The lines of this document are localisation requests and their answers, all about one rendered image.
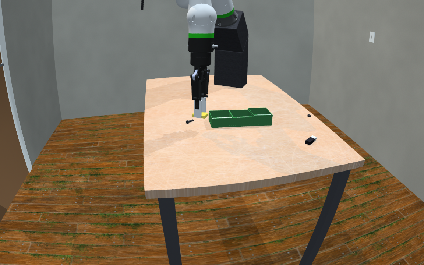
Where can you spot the green three-compartment bin rack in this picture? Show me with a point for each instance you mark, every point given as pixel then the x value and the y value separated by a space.
pixel 240 118

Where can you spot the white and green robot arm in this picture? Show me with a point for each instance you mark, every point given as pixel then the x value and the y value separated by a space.
pixel 202 17

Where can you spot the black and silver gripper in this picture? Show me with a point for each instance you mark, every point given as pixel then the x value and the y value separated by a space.
pixel 200 81

